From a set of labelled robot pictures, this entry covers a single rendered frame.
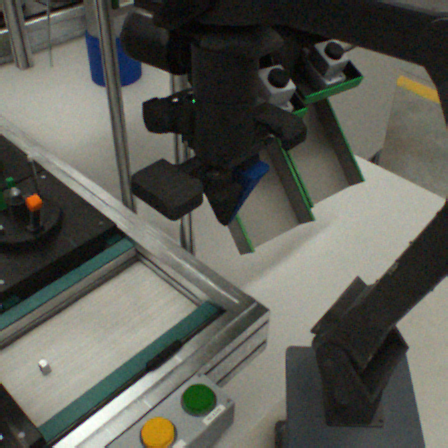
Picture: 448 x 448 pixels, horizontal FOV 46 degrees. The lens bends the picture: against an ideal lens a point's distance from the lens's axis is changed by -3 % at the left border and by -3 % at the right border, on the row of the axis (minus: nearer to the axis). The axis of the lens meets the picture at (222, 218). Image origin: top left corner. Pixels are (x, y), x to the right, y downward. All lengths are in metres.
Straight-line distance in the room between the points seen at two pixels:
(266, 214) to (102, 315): 0.31
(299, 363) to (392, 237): 0.54
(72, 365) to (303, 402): 0.37
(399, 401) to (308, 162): 0.49
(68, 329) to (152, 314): 0.14
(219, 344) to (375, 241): 0.46
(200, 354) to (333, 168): 0.44
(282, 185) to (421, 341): 0.36
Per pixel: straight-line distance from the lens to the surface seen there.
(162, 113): 0.51
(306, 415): 0.62
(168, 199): 0.45
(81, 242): 0.94
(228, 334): 0.80
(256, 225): 0.88
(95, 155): 1.35
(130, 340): 0.86
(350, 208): 1.18
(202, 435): 0.73
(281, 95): 0.76
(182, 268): 0.89
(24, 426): 0.75
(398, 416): 0.64
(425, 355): 0.96
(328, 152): 1.02
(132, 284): 0.93
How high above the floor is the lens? 1.60
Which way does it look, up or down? 41 degrees down
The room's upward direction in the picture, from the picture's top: straight up
